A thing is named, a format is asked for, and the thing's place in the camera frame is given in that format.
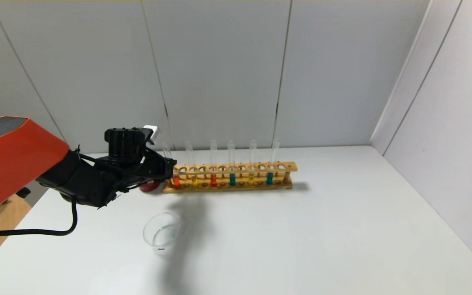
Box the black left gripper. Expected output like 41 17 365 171
144 151 177 183

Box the yellow liquid test tube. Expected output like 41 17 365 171
248 140 257 185
185 141 199 188

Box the wooden test tube rack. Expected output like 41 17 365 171
162 161 298 194

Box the blue-green liquid test tube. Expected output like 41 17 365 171
228 140 237 187
265 139 280 185

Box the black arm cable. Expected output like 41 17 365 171
0 196 79 237

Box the clear glass beaker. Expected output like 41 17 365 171
143 212 188 255

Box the red liquid test tube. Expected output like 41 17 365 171
162 142 181 188
210 140 218 188

